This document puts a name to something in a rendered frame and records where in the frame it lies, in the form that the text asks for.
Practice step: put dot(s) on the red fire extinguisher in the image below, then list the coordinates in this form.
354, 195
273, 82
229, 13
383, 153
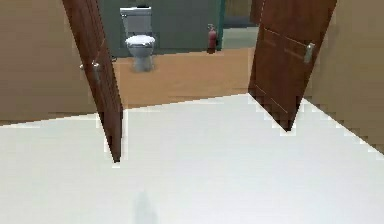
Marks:
212, 38

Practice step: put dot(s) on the white grey toilet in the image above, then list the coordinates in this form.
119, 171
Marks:
140, 40

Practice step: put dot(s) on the brown wooden room door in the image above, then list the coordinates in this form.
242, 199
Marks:
100, 66
283, 66

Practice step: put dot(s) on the teal door frame post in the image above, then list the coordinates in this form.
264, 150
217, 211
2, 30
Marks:
220, 23

